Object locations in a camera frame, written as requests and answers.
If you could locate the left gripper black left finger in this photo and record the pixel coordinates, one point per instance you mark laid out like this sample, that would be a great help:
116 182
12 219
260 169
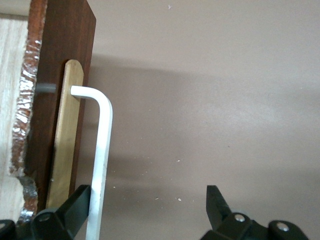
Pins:
70 212

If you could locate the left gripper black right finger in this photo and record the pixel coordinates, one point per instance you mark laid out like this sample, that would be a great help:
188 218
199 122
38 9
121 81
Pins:
225 225

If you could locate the wooden craft stick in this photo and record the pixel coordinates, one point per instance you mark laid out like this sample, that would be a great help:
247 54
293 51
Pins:
67 137

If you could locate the brown table cloth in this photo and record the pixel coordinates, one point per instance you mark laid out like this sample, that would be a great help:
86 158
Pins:
212 100

